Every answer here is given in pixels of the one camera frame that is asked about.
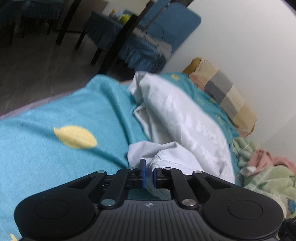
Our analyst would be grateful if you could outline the white t-shirt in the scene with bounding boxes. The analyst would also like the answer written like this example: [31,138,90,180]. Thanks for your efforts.
[127,71,235,200]

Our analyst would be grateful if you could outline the green fleece blanket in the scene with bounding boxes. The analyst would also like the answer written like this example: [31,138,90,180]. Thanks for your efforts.
[231,137,295,219]

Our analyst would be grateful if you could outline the teal patterned bed sheet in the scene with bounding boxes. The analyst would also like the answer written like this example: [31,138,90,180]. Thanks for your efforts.
[1,72,238,240]

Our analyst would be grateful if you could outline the pink fleece blanket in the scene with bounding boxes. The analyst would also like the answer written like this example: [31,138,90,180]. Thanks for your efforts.
[240,149,295,177]

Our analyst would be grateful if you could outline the checkered pillow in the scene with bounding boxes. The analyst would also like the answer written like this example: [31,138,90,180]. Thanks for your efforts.
[189,57,257,138]

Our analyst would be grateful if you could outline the brown bed headboard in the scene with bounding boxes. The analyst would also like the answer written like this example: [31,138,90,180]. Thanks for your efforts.
[183,58,201,75]

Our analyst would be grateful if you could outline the grey cloth on chair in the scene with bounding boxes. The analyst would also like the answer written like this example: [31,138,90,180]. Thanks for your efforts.
[144,35,172,60]

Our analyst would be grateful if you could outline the blue covered chair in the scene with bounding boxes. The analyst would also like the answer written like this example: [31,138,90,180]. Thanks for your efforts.
[83,11,139,67]
[132,1,201,73]

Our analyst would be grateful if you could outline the yellow-green plush toy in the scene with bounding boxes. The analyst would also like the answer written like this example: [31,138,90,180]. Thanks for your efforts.
[119,14,131,25]

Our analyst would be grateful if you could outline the white black-edged desk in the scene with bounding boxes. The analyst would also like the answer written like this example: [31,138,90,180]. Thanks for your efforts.
[55,0,154,75]

